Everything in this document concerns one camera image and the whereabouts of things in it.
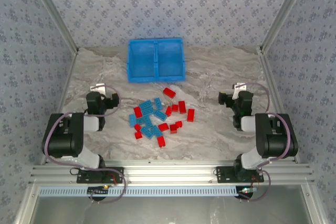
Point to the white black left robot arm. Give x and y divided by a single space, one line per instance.
63 140

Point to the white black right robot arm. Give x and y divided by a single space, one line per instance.
275 140

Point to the grey metal panel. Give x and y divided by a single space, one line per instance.
170 211

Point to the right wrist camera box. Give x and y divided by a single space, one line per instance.
236 89

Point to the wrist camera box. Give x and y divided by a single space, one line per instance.
98 87
236 89

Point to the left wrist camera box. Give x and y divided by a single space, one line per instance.
98 87

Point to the aluminium side rail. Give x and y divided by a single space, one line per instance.
67 77
271 77

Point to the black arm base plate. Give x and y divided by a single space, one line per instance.
223 175
115 172

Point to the small circuit board bracket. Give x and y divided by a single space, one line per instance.
246 190
99 190

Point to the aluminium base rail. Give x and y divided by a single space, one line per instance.
170 172

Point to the aluminium frame post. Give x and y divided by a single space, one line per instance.
282 11
55 11

